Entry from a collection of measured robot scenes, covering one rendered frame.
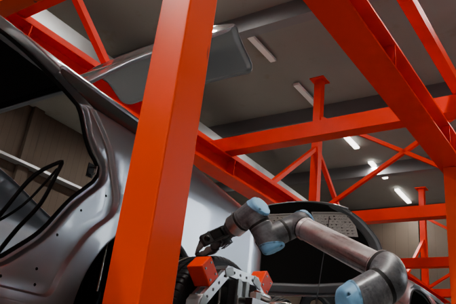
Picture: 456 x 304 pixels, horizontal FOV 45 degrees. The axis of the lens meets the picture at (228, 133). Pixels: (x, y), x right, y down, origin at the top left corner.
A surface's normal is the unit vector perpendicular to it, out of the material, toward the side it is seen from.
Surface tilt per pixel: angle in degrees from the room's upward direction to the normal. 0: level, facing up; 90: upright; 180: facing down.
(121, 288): 90
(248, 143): 90
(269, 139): 90
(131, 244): 90
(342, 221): 143
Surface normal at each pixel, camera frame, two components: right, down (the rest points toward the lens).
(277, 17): -0.54, -0.41
